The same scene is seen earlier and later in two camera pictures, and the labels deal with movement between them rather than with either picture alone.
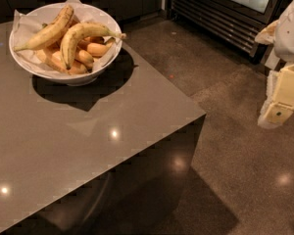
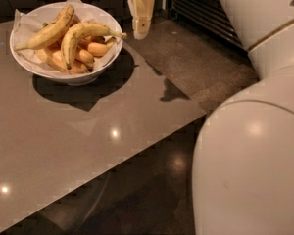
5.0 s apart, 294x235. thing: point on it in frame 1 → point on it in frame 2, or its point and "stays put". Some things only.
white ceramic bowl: (72, 79) stays put
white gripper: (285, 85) → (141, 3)
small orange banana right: (98, 49) stays put
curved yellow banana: (75, 29) stays put
